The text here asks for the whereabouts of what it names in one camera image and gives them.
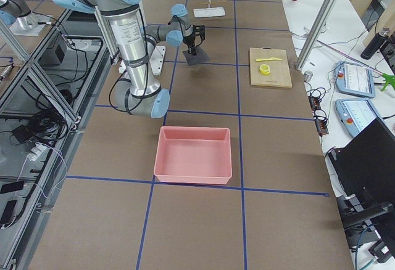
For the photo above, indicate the grey cloth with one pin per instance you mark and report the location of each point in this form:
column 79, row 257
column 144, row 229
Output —
column 199, row 57

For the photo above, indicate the teach pendant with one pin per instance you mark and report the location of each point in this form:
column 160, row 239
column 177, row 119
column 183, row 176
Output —
column 354, row 79
column 356, row 114

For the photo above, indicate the aluminium frame post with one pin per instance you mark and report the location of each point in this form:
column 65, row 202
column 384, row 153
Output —
column 312, row 37

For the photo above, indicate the yellow lemon slices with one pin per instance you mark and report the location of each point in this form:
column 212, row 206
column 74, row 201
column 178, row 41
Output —
column 264, row 69

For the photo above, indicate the white rectangular tray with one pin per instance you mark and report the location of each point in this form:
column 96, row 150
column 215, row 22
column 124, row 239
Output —
column 209, row 12

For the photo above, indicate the yellow plastic knife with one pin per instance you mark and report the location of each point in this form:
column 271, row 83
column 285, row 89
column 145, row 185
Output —
column 268, row 59

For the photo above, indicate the black bottle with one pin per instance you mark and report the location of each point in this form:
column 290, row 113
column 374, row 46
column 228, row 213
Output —
column 375, row 44

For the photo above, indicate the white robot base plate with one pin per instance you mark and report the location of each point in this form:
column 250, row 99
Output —
column 157, row 60

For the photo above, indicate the upper teach pendant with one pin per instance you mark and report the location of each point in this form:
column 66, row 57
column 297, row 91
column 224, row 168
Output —
column 354, row 79

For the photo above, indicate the lower teach pendant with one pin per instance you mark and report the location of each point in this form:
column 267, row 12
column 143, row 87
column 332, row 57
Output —
column 356, row 114

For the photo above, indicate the black power strip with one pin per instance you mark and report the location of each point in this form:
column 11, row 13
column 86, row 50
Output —
column 319, row 115

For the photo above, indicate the pink plastic bin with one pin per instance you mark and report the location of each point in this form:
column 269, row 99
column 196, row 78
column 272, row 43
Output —
column 193, row 155

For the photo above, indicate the bamboo cutting board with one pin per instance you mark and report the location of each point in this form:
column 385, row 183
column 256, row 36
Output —
column 280, row 75

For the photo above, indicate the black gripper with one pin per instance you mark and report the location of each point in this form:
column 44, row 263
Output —
column 190, row 40

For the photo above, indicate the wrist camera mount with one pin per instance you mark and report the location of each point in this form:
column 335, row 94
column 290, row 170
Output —
column 200, row 32

